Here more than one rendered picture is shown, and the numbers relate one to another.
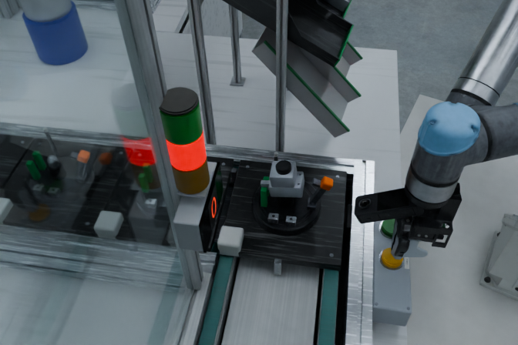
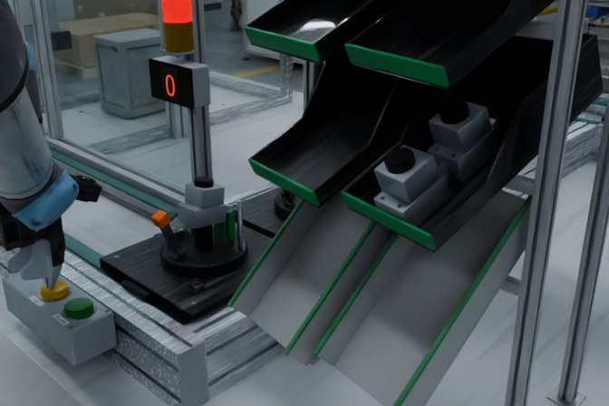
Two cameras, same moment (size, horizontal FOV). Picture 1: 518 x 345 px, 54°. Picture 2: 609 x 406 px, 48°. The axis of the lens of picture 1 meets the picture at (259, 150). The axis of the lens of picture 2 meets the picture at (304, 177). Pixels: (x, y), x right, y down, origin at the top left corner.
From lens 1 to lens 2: 1.56 m
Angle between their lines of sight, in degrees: 94
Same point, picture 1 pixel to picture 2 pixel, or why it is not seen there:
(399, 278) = (33, 287)
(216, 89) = (553, 366)
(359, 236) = (108, 288)
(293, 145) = (343, 386)
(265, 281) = not seen: hidden behind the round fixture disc
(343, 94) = (313, 343)
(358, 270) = (81, 270)
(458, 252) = not seen: outside the picture
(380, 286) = not seen: hidden behind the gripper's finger
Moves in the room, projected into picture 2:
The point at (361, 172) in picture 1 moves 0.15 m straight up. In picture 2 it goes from (176, 333) to (167, 233)
